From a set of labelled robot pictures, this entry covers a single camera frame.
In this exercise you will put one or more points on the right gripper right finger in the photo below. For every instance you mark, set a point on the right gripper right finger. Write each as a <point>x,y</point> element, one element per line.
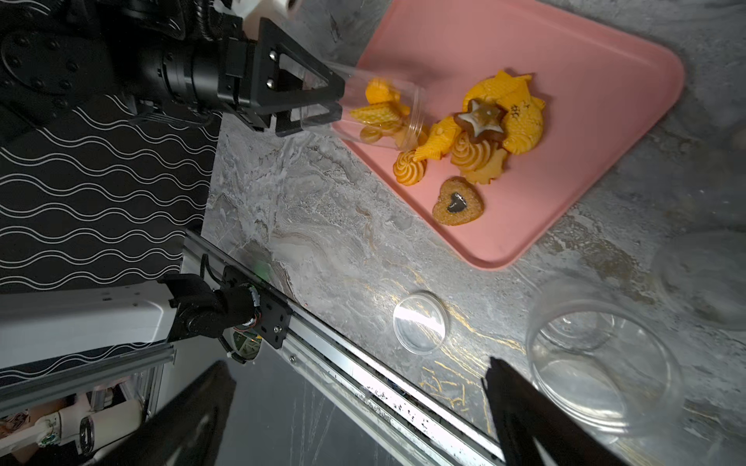
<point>528,423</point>

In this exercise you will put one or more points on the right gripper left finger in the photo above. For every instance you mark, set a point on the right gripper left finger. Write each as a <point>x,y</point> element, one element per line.
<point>188,430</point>

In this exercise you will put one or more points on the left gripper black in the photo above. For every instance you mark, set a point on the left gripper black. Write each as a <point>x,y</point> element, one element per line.
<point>187,83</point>

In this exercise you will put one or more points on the clear cookie jar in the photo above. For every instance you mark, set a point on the clear cookie jar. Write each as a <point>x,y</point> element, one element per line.
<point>379,110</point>
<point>599,363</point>

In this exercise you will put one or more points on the brown star cookie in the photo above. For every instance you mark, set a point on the brown star cookie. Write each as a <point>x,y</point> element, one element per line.
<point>482,121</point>

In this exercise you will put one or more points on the brown heart cookie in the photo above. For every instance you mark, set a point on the brown heart cookie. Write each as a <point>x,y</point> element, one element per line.
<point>458,203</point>

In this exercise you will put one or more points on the large orange fish cookie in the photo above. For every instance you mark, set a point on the large orange fish cookie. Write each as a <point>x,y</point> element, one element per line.
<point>524,122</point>

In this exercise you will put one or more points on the orange leaf cookie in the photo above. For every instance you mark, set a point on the orange leaf cookie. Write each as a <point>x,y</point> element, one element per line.
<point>492,170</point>

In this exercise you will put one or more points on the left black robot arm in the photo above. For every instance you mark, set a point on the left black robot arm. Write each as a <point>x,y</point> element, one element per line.
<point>58,55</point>

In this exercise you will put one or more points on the pink plastic tray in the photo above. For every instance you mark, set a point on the pink plastic tray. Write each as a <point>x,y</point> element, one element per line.
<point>577,95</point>

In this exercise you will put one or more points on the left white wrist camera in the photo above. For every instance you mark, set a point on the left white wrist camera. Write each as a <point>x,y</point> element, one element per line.
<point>262,11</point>

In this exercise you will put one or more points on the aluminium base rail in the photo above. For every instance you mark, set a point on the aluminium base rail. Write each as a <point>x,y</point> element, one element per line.
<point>408,423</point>

